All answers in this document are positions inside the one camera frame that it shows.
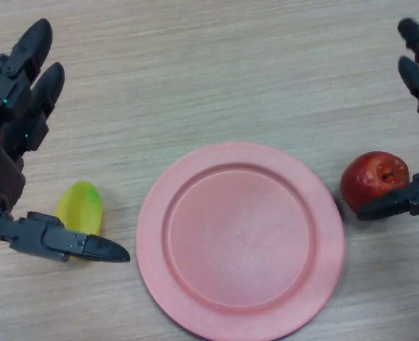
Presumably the red apple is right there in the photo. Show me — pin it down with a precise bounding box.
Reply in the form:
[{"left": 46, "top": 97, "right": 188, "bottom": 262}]
[{"left": 339, "top": 151, "right": 410, "bottom": 213}]

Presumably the pink round plate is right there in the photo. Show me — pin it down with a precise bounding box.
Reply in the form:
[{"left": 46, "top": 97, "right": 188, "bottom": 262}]
[{"left": 135, "top": 141, "right": 346, "bottom": 341}]

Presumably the yellow green starfruit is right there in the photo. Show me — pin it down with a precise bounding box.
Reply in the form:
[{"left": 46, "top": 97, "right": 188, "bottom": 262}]
[{"left": 55, "top": 180, "right": 104, "bottom": 263}]

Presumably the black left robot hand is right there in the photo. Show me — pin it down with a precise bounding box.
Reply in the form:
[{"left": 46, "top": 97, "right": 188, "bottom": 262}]
[{"left": 0, "top": 18, "right": 131, "bottom": 285}]

